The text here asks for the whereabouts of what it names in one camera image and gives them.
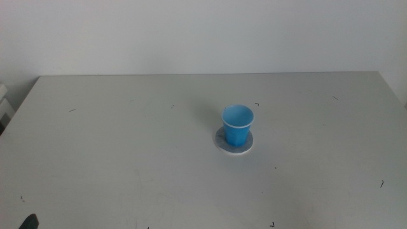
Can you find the round grey cup mat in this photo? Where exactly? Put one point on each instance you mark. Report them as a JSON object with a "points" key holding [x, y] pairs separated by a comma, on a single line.
{"points": [[220, 143]]}

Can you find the blue plastic cup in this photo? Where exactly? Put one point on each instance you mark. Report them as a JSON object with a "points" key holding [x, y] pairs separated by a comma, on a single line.
{"points": [[237, 132]]}

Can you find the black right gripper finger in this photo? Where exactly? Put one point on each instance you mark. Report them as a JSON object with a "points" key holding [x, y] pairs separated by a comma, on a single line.
{"points": [[29, 222]]}

